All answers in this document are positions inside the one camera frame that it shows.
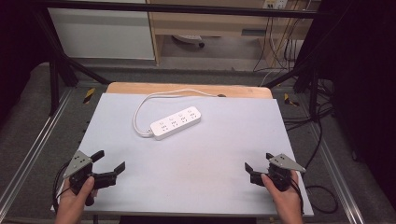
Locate aluminium floor rail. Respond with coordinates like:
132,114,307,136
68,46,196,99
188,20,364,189
0,88,75,213
305,122,366,224

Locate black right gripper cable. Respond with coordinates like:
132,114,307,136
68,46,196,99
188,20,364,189
290,177,305,217

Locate black curtain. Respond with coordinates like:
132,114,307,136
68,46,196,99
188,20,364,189
306,0,396,208
0,0,52,129

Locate grey power strip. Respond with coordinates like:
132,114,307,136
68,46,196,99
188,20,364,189
171,34,206,49

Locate white power strip cable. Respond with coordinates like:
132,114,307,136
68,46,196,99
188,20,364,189
133,88,227,138

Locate white cabinet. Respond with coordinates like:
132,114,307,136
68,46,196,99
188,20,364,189
48,0,156,61

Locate white power strip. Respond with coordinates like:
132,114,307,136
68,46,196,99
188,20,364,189
149,105,203,142

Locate person's right hand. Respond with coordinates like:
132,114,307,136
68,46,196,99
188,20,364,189
260,170,304,224

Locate person's left hand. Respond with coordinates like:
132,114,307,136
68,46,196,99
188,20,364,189
55,175,99,224

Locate wooden table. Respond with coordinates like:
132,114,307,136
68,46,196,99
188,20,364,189
106,81,274,100

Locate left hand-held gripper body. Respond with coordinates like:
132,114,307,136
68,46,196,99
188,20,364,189
63,150,108,207

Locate black metal frame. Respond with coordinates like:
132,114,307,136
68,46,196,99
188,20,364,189
31,0,332,119

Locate black looped floor cable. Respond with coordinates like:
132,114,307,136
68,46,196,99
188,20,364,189
304,119,339,215

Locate black floor cables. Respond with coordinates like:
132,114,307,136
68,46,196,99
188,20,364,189
283,77,336,133

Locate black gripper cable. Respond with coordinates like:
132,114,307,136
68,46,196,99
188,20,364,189
290,177,305,217
51,161,73,215

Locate light wooden desk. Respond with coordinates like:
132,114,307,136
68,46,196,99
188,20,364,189
146,0,322,67

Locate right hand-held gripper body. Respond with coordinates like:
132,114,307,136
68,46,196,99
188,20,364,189
262,153,307,192

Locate yellow black tape strip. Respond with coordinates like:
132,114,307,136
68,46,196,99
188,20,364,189
82,87,96,105
283,92,301,107

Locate white wall socket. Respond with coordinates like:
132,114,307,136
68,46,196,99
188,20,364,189
262,0,289,10

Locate bundle of hanging cables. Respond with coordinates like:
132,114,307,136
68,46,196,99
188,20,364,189
252,0,312,88

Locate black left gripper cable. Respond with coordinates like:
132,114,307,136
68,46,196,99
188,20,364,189
51,161,73,215

